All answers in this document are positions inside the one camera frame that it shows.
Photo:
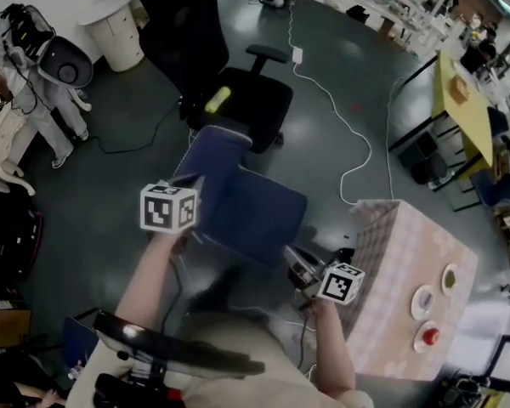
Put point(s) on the black office chair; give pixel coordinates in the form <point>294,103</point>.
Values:
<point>255,96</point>

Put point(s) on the black equipment box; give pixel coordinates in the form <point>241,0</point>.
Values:
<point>27,32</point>

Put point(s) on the yellow-green bottle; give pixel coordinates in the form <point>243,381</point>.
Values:
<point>217,99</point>

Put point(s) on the person's left forearm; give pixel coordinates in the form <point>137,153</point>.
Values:
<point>149,279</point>

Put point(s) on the white dresser with curved legs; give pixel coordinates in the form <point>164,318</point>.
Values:
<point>0,138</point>

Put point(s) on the grey round backpack device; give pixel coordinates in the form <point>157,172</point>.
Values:
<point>66,64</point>

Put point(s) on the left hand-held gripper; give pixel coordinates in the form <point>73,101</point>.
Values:
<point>168,208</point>

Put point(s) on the grey food piece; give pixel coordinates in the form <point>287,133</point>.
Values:
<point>426,300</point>

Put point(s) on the black case with red trim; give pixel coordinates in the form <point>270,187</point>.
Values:
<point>8,232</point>

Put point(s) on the black round waste bin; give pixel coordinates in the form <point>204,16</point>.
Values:
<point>431,170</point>

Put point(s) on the small cardboard box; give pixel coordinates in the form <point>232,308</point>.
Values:
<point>459,89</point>

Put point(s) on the black square waste bin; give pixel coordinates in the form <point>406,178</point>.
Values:
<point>416,149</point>

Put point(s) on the person's right forearm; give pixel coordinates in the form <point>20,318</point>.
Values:
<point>331,347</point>

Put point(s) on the person's black-clad legs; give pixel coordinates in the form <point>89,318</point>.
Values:
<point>221,287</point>

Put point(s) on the white power adapter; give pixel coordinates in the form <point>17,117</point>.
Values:
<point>298,55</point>

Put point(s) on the person's beige clothing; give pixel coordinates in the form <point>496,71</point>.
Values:
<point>280,381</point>

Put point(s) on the black bag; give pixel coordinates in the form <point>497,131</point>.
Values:
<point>358,13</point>

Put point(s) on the brown stool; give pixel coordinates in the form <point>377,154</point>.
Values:
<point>389,26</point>

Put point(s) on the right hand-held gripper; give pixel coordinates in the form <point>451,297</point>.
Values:
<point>340,283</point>

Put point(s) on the clear plastic bottle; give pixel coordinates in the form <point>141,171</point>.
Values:
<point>75,372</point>

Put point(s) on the blue padded chair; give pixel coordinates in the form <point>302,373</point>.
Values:
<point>255,211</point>
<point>498,121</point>
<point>78,338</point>
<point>499,189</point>

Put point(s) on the black chest rig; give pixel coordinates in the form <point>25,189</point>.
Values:
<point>174,347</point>

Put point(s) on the red apple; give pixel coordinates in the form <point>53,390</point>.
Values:
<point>431,336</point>

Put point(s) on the white round cabinet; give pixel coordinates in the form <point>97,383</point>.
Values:
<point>115,36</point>

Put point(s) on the table with pink checked cloth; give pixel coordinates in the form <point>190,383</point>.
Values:
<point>408,270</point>

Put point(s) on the green food heap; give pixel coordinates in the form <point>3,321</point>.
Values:
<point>450,279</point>

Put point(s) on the white plate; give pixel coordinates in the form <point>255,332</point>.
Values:
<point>416,313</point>
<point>418,347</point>
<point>443,291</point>

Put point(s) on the brown cardboard box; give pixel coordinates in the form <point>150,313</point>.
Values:
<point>6,332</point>

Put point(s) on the yellow table with black legs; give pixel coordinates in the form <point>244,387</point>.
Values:
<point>463,117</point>

